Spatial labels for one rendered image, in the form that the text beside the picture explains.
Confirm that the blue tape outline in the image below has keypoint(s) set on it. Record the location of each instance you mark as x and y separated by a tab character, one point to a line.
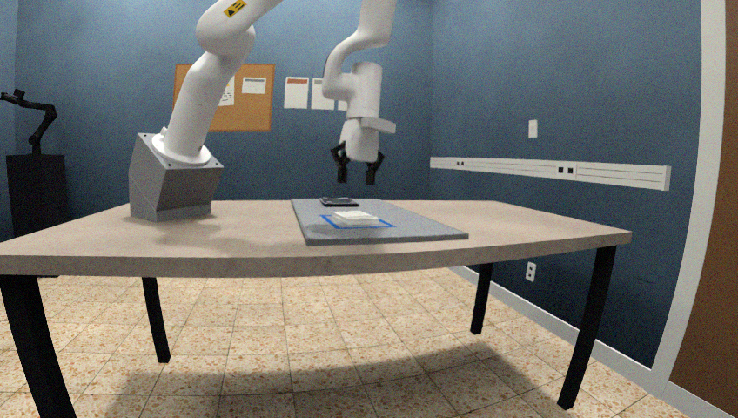
335	226

